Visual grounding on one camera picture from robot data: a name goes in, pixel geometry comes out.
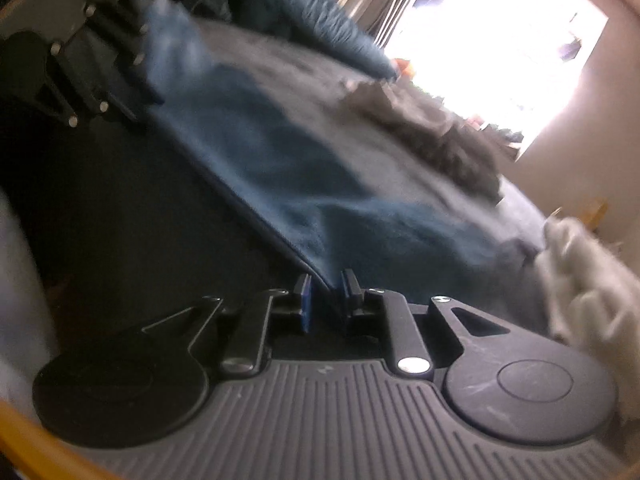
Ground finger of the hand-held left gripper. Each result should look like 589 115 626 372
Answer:
32 34 146 133
82 0 167 107

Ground beige garment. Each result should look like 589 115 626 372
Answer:
342 79 451 133

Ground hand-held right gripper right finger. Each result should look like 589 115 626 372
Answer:
339 269 512 380

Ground blue jeans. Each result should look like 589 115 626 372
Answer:
135 0 543 323

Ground white fluffy garment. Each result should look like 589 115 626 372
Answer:
537 214 640 426

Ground dark grey garment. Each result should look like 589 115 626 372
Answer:
380 105 507 202

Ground dark clothes on sill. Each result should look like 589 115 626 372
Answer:
465 114 527 152

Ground teal pillow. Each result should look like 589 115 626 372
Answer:
200 0 398 82

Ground orange object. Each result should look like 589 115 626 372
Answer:
391 56 417 80

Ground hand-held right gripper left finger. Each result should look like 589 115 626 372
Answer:
141 272 317 380

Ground pale blue cloth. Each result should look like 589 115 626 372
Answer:
0 189 60 412

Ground bright window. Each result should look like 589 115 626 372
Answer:
385 0 612 162

